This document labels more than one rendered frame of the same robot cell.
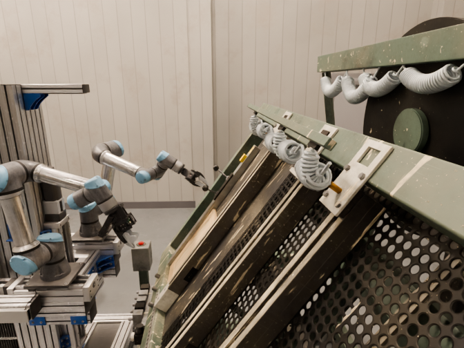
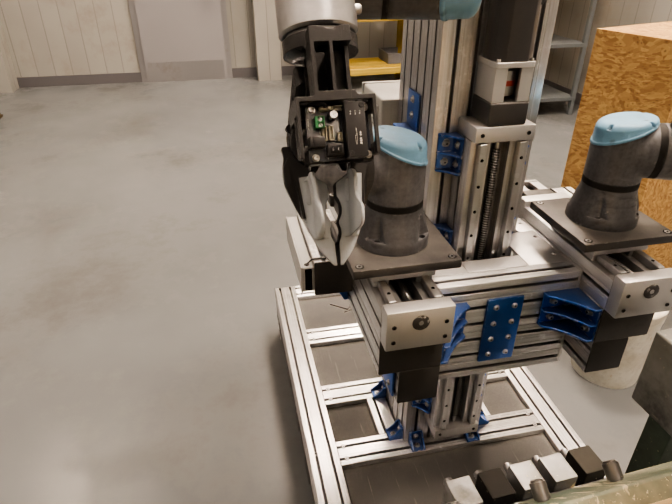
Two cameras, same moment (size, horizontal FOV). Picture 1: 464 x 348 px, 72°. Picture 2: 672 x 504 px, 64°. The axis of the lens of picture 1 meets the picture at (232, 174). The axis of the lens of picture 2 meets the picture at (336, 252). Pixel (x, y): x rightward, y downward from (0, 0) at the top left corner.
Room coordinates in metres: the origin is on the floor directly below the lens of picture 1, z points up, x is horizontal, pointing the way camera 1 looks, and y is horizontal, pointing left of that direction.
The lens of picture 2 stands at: (1.24, 0.00, 1.59)
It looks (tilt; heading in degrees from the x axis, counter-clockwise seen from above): 30 degrees down; 80
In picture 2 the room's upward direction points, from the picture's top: straight up
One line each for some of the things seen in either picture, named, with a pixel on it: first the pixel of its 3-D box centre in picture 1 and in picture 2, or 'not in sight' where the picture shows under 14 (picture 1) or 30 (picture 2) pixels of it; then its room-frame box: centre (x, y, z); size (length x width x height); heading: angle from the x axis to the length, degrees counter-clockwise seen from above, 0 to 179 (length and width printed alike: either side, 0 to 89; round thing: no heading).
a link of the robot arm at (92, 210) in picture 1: (89, 209); (623, 146); (2.03, 0.97, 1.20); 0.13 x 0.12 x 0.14; 156
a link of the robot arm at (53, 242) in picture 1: (50, 246); (392, 164); (1.53, 0.96, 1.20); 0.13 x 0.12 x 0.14; 168
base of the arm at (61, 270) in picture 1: (54, 265); (393, 217); (1.53, 0.96, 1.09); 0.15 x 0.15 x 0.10
